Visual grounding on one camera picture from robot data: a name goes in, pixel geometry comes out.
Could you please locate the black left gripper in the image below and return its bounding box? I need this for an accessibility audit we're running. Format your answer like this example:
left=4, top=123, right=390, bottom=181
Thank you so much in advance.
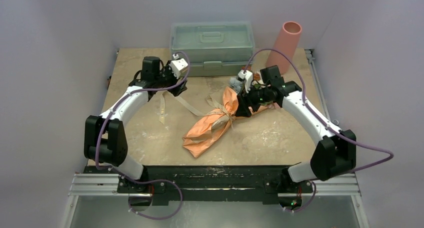
left=154, top=61, right=187, bottom=96

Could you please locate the beige ribbon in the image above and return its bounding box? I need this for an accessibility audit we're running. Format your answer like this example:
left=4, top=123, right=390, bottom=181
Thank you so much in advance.
left=159, top=91, right=234, bottom=130

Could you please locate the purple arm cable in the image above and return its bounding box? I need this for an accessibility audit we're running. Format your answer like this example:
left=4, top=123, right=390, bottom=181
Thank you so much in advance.
left=244, top=48, right=395, bottom=214
left=94, top=51, right=192, bottom=221

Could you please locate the green plastic toolbox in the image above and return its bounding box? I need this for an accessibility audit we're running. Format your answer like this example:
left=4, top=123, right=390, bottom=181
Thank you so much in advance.
left=169, top=21, right=256, bottom=77

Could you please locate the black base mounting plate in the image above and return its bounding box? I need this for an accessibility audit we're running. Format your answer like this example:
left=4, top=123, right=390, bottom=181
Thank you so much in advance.
left=82, top=165, right=343, bottom=208

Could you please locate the artificial flower bouquet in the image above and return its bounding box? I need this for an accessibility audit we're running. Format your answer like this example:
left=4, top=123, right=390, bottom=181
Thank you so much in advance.
left=228, top=70, right=268, bottom=113

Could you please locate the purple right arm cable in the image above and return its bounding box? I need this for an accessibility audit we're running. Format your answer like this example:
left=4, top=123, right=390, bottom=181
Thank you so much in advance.
left=244, top=48, right=395, bottom=214

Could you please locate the pink cylindrical vase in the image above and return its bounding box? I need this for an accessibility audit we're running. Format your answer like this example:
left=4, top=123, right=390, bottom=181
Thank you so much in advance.
left=265, top=21, right=302, bottom=75

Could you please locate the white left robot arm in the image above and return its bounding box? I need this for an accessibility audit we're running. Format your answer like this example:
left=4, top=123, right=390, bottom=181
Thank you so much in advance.
left=83, top=51, right=190, bottom=193

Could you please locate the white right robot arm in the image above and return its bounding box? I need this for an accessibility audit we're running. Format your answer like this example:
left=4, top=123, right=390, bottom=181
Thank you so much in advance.
left=229, top=66, right=357, bottom=192

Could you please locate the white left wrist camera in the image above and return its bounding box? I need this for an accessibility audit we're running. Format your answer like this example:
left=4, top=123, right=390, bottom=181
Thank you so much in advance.
left=169, top=53, right=189, bottom=78

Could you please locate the orange wrapping paper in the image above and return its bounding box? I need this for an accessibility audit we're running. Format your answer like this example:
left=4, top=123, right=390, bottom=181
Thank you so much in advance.
left=182, top=86, right=276, bottom=159

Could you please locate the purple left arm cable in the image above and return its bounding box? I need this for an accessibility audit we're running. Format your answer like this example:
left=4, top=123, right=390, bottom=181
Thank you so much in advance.
left=94, top=51, right=192, bottom=221

